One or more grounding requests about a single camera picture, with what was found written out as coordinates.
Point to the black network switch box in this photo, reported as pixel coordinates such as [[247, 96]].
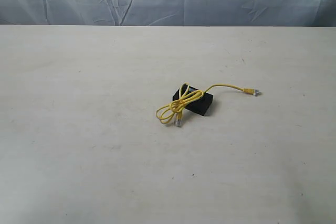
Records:
[[200, 106]]

